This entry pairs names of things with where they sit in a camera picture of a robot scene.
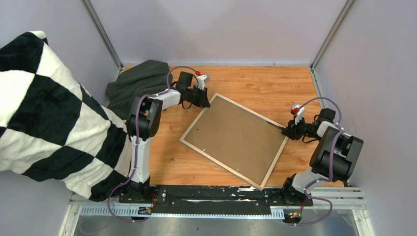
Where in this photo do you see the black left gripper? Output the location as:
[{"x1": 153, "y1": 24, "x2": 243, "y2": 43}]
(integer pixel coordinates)
[{"x1": 186, "y1": 86, "x2": 210, "y2": 109}]

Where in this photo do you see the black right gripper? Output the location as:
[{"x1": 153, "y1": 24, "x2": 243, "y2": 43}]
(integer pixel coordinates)
[{"x1": 281, "y1": 115, "x2": 322, "y2": 141}]

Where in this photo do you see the wooden photo frame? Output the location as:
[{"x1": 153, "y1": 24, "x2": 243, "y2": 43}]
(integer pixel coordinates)
[{"x1": 180, "y1": 93, "x2": 288, "y2": 190}]

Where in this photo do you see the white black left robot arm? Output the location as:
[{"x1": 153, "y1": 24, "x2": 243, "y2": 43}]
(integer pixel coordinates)
[{"x1": 120, "y1": 71, "x2": 210, "y2": 203}]

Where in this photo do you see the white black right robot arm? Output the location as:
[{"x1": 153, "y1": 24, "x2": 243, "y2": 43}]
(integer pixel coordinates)
[{"x1": 278, "y1": 106, "x2": 364, "y2": 206}]

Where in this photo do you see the dark grey cloth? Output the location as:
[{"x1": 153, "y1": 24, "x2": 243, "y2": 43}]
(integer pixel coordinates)
[{"x1": 106, "y1": 59, "x2": 173, "y2": 120}]

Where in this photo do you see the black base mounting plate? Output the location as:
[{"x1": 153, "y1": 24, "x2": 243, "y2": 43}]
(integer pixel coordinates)
[{"x1": 116, "y1": 185, "x2": 313, "y2": 215}]

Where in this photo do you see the black white checkered blanket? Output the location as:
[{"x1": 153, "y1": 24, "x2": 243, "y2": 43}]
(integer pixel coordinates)
[{"x1": 0, "y1": 31, "x2": 132, "y2": 202}]

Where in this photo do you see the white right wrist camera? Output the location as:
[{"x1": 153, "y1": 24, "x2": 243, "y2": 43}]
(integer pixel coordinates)
[{"x1": 290, "y1": 103, "x2": 305, "y2": 125}]

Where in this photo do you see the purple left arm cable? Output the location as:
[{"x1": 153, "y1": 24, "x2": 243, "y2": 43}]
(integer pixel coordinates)
[{"x1": 107, "y1": 66, "x2": 201, "y2": 223}]

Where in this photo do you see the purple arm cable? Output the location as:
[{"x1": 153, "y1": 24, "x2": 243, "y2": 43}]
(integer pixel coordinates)
[
  {"x1": 286, "y1": 96, "x2": 345, "y2": 227},
  {"x1": 107, "y1": 66, "x2": 201, "y2": 223}
]

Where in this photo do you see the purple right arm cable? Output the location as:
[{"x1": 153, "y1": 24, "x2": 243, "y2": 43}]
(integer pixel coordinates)
[{"x1": 286, "y1": 96, "x2": 345, "y2": 227}]

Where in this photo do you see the left aluminium corner post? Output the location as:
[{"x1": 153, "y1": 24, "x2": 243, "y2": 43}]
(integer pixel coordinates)
[{"x1": 81, "y1": 0, "x2": 123, "y2": 73}]

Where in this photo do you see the aluminium corner post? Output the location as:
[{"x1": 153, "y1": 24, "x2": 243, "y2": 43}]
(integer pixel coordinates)
[
  {"x1": 310, "y1": 0, "x2": 356, "y2": 71},
  {"x1": 81, "y1": 0, "x2": 123, "y2": 73}
]

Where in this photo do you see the white slotted cable duct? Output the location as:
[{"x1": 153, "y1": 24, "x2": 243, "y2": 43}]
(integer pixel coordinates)
[{"x1": 80, "y1": 205, "x2": 285, "y2": 220}]

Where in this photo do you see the right aluminium corner post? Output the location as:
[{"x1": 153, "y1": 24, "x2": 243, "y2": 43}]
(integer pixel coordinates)
[{"x1": 310, "y1": 0, "x2": 356, "y2": 71}]

